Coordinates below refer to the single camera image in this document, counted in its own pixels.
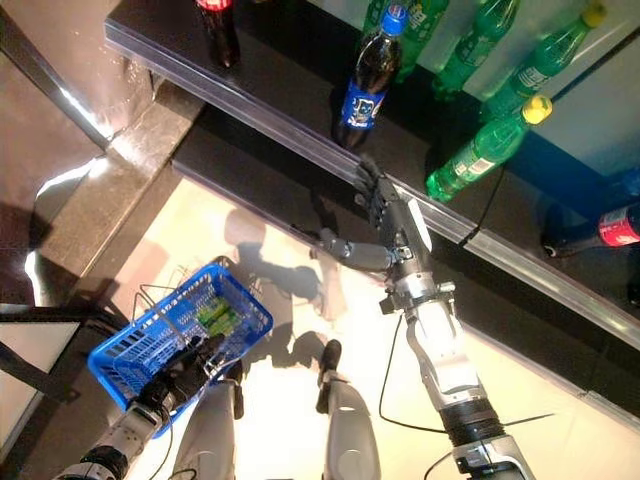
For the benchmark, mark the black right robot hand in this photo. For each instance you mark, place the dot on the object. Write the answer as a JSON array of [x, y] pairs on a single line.
[[400, 235]]

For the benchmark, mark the small Pepsi bottle blue cap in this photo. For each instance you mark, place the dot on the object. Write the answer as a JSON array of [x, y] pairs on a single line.
[[367, 75]]

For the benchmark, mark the blue plastic shopping basket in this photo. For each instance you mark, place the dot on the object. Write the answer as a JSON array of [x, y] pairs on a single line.
[[125, 360]]

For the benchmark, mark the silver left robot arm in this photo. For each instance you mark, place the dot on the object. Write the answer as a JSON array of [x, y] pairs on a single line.
[[120, 435]]

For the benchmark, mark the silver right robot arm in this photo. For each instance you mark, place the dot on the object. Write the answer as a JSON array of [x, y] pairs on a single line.
[[445, 350]]

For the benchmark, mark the green soda can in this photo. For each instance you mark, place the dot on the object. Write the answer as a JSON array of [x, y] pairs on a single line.
[[207, 316], [229, 321]]

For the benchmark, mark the Coca-Cola bottle red cap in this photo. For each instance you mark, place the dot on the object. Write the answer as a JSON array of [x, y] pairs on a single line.
[[220, 35], [615, 227]]

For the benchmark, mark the perforated dark shelf upright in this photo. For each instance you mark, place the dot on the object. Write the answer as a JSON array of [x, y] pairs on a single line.
[[50, 312]]

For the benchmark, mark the black shelf board clear rail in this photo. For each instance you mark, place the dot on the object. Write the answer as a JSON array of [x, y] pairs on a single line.
[[525, 340], [575, 270], [240, 150], [280, 85]]

